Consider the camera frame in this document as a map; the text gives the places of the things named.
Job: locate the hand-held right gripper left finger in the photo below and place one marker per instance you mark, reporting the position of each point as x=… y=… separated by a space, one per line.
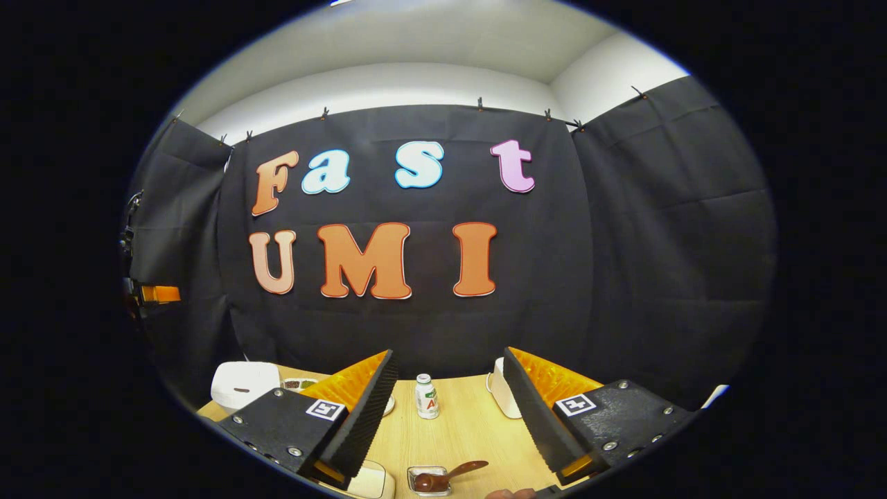
x=367 y=416

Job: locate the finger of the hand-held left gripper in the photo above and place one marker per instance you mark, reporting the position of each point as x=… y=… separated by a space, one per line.
x=161 y=294

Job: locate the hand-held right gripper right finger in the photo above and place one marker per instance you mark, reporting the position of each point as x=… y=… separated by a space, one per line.
x=537 y=423

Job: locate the white tray of rice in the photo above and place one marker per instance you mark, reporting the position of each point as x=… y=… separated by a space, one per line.
x=371 y=482

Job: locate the brown wooden spoon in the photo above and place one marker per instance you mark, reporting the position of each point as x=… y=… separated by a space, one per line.
x=471 y=466

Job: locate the white rice cooker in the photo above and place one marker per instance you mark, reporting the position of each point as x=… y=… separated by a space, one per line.
x=242 y=381

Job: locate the white round plate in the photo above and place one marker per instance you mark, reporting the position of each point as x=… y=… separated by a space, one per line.
x=389 y=405

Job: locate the white toaster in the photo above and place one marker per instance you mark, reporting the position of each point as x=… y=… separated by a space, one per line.
x=502 y=395

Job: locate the white drink bottle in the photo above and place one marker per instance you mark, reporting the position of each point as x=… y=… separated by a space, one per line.
x=426 y=398

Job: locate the small divided sauce dish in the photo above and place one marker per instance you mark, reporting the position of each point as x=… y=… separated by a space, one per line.
x=298 y=383

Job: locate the black backdrop cloth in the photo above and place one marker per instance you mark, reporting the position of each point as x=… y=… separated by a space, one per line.
x=589 y=277

